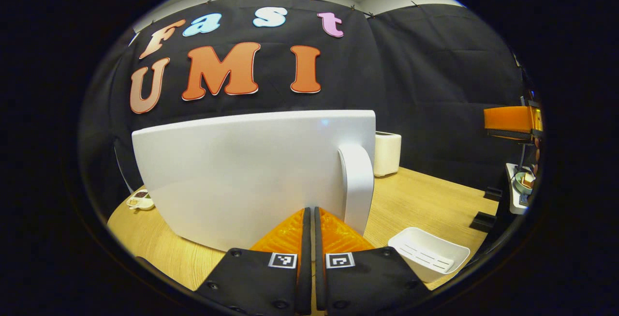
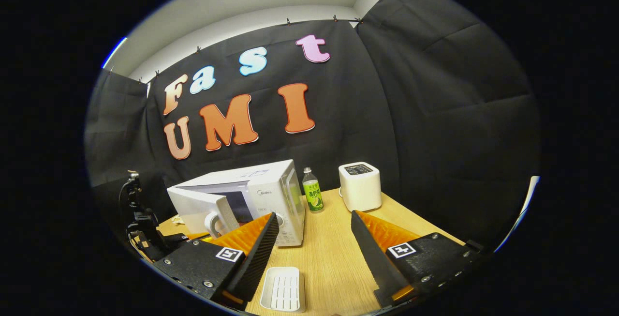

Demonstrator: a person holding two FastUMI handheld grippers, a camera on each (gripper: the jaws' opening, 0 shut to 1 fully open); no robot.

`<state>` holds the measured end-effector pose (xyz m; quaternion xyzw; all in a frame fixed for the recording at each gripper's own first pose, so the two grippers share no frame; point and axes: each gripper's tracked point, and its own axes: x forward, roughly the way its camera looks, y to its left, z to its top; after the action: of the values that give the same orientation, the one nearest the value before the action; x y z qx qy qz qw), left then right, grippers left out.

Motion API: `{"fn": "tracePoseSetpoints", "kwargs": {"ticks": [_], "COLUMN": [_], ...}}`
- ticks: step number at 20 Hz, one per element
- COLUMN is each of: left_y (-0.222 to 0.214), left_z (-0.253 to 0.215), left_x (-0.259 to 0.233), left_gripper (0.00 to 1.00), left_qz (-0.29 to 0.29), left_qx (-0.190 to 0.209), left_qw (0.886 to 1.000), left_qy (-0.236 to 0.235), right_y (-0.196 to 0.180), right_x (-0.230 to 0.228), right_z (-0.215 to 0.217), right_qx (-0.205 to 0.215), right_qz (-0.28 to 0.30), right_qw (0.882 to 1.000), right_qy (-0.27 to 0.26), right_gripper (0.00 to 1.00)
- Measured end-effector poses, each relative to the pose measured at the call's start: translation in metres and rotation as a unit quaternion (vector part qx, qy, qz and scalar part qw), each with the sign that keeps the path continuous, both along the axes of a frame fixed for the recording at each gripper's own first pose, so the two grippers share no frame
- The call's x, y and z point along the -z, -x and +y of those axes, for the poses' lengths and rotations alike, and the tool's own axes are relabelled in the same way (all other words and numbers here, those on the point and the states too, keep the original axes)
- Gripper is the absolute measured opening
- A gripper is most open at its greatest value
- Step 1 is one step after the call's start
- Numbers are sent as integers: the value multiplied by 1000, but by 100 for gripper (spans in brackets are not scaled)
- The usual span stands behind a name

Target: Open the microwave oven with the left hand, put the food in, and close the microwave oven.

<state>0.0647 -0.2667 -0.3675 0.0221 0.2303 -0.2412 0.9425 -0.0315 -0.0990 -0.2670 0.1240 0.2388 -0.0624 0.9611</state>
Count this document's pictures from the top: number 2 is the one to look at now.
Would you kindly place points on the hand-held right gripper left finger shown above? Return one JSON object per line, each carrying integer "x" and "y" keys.
{"x": 256, "y": 260}

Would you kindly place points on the black backdrop cloth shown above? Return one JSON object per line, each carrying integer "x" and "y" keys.
{"x": 435, "y": 112}

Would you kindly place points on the white microwave oven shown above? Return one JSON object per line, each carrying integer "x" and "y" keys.
{"x": 271, "y": 190}

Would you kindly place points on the white ribbed tray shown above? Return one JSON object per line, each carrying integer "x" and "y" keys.
{"x": 283, "y": 271}

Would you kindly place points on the narrow ceiling light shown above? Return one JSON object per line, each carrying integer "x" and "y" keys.
{"x": 114, "y": 52}

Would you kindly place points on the white toaster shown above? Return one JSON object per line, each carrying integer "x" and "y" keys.
{"x": 360, "y": 190}

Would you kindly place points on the green label drink bottle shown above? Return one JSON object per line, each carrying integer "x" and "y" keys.
{"x": 313, "y": 197}

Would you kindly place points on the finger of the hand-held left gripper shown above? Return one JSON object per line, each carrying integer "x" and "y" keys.
{"x": 198, "y": 236}

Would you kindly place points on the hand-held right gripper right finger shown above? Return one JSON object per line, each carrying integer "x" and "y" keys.
{"x": 375, "y": 263}

